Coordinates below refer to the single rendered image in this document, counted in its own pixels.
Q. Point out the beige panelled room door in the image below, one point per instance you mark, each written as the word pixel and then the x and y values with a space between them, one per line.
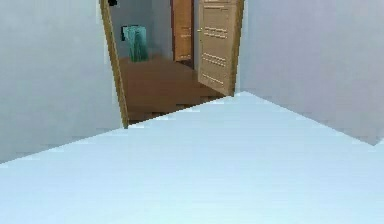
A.
pixel 216 46

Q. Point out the brown wooden room door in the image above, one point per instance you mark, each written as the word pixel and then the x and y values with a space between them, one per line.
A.
pixel 183 30

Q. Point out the teal translucent bin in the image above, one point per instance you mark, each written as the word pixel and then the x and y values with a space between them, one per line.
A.
pixel 138 43

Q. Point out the small black wall object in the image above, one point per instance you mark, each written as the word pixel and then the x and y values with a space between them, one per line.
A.
pixel 112 2

